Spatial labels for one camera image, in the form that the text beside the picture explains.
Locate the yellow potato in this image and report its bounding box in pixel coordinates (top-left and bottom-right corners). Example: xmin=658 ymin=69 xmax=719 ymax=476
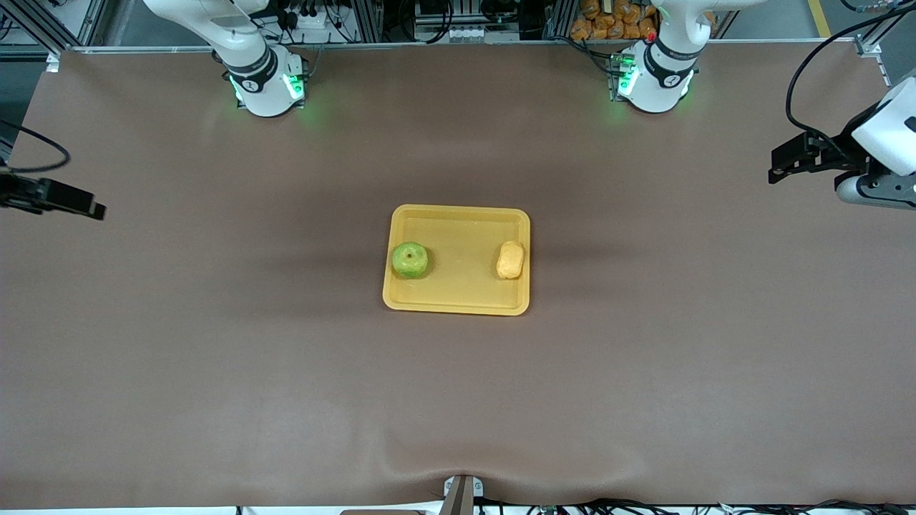
xmin=496 ymin=240 xmax=525 ymax=280

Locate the green apple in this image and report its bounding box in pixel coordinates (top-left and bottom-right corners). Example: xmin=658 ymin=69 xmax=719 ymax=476
xmin=391 ymin=242 xmax=430 ymax=280

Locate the yellow plastic tray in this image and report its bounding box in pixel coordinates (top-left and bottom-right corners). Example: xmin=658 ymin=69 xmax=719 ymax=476
xmin=382 ymin=205 xmax=532 ymax=316

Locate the bag of orange snacks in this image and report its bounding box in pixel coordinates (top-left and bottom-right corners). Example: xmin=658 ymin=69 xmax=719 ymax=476
xmin=569 ymin=0 xmax=716 ymax=41

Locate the brown table mat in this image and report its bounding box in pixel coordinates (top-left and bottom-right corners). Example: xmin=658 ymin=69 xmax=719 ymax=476
xmin=0 ymin=39 xmax=916 ymax=510

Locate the white power strip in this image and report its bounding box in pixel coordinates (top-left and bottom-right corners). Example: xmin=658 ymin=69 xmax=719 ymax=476
xmin=276 ymin=4 xmax=337 ymax=33

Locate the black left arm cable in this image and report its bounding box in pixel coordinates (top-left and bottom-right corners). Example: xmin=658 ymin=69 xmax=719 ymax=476
xmin=786 ymin=4 xmax=916 ymax=144

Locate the aluminium corner frame post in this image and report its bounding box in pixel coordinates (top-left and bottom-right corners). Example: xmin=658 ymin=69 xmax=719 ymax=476
xmin=855 ymin=0 xmax=916 ymax=58

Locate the aluminium diagonal frame strut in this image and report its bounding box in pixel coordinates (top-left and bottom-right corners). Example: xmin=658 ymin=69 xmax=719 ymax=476
xmin=0 ymin=0 xmax=108 ymax=51

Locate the aluminium table edge rail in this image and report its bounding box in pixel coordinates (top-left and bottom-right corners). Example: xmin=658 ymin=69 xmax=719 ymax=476
xmin=61 ymin=37 xmax=859 ymax=54

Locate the metal table clamp bracket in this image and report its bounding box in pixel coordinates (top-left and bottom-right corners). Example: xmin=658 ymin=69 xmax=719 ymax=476
xmin=442 ymin=475 xmax=484 ymax=515

